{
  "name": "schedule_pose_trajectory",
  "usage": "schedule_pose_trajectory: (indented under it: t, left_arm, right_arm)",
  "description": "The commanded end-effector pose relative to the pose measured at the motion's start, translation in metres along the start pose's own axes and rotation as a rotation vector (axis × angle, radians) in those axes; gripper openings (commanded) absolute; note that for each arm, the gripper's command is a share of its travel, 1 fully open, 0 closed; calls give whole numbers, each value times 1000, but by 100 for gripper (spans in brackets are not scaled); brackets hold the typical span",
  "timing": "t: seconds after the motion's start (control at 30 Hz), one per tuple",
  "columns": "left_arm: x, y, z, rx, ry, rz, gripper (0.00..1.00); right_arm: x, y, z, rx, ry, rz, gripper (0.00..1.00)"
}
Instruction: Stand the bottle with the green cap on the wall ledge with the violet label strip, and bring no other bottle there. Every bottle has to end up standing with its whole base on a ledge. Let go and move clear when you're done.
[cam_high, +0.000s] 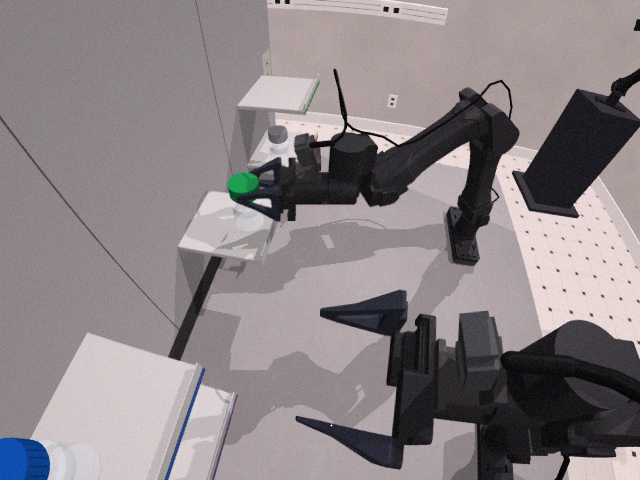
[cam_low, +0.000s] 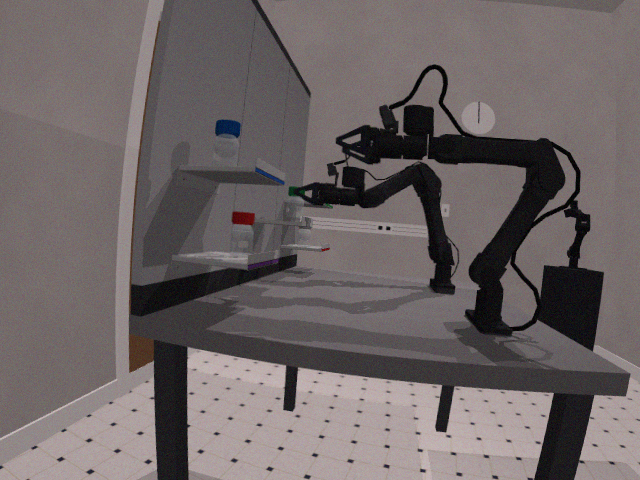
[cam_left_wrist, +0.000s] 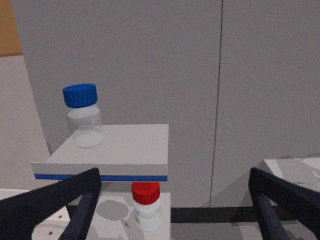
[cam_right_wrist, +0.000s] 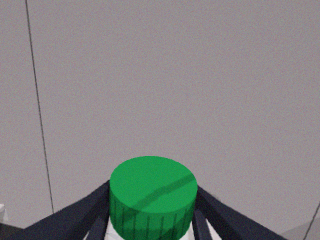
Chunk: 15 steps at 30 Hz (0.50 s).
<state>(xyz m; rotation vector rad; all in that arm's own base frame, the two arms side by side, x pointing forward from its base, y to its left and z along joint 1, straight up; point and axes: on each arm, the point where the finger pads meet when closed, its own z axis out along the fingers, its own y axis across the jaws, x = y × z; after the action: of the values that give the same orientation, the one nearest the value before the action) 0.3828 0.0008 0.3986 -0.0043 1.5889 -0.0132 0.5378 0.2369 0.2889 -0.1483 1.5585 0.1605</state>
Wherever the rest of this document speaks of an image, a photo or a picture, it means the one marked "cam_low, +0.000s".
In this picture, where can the clear bottle with green cap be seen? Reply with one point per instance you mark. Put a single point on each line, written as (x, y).
(295, 205)

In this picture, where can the white bottle with dark grey cap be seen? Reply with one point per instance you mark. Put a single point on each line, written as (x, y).
(304, 237)

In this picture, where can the clear bottle with blue cap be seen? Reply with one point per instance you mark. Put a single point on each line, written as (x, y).
(226, 145)

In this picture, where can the clear bottle with red cap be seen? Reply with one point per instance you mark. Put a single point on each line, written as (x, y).
(241, 237)

